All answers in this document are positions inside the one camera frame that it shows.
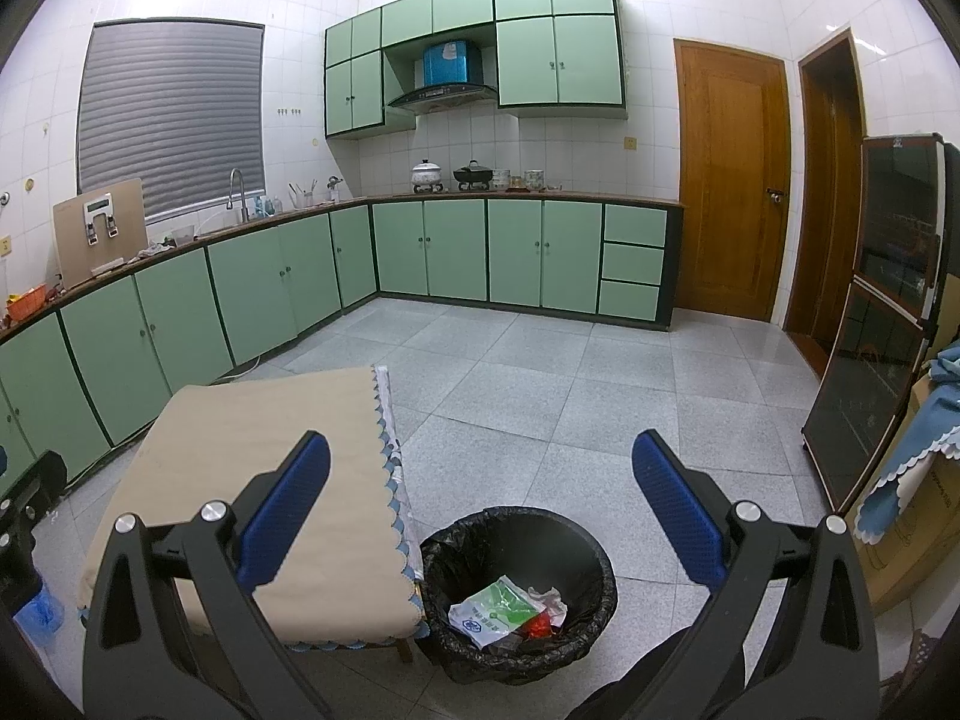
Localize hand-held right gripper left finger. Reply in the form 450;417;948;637
82;430;353;720

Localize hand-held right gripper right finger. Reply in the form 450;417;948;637
631;429;880;720

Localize white tissue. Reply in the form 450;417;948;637
529;585;567;627

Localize black trash bin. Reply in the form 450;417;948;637
418;508;620;687

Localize green white packet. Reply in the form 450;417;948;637
448;576;548;650

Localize blue plastic bag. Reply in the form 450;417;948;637
15;583;61;642

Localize beige tablecloth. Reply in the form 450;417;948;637
77;364;428;652

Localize orange plastic basket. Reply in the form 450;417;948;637
6;286;50;320

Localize dark glass cabinet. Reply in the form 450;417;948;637
801;133;960;515

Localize blue scalloped cloth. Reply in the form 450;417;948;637
851;341;960;545

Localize beige wooden board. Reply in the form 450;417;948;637
52;178;147;290

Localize green base kitchen cabinets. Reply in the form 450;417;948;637
0;195;685;496

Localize closed wooden door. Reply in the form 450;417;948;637
673;37;792;323

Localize grey window blind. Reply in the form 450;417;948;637
77;19;266;222

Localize black range hood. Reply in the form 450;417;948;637
386;84;500;115

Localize wooden door frame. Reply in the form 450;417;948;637
784;26;867;380

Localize green upper wall cabinets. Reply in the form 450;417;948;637
324;0;629;140

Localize blue wrapped hood duct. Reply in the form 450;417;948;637
421;39;483;89

